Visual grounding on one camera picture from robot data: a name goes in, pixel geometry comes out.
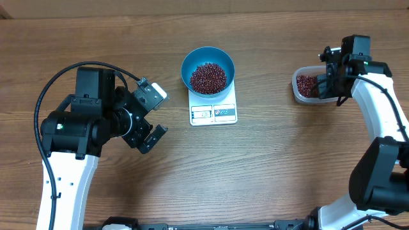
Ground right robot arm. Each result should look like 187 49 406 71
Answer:
295 34 408 229

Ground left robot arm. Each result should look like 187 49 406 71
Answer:
34 61 168 229

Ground white kitchen scale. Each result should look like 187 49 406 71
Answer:
189 81 238 127

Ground red beans in bowl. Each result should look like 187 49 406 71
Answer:
189 63 227 95

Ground blue bowl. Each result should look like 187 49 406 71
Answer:
181 47 235 98

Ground clear plastic container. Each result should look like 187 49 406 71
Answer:
291 66 337 105

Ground red beans in container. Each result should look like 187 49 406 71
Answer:
296 75 318 98

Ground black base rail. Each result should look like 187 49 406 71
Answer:
82 217 305 230

